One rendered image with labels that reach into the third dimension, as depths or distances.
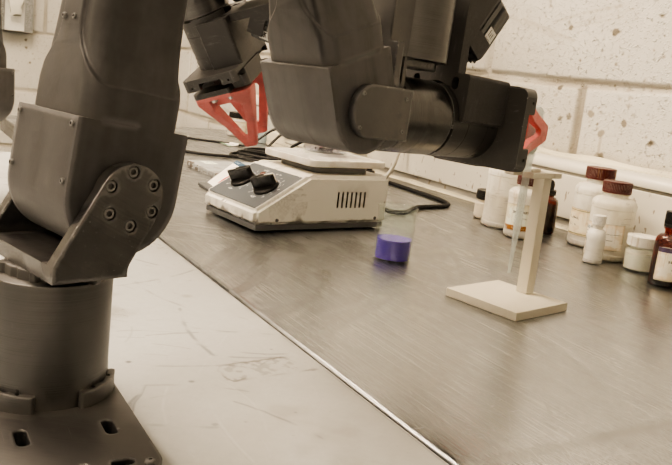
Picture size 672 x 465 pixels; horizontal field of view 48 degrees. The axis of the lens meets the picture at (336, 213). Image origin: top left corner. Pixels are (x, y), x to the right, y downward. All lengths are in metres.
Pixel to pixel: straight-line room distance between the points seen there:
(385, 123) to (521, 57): 0.88
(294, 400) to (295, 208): 0.48
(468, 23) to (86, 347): 0.36
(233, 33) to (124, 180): 0.46
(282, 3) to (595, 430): 0.32
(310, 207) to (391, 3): 0.43
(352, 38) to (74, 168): 0.19
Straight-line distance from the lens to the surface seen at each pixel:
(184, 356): 0.51
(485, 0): 0.61
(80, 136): 0.38
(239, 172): 0.97
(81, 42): 0.40
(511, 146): 0.61
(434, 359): 0.56
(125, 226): 0.39
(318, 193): 0.93
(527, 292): 0.75
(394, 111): 0.51
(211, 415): 0.44
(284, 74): 0.50
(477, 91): 0.59
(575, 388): 0.56
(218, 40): 0.83
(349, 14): 0.49
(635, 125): 1.19
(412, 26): 0.55
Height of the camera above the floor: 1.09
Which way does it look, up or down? 10 degrees down
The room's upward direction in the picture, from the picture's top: 7 degrees clockwise
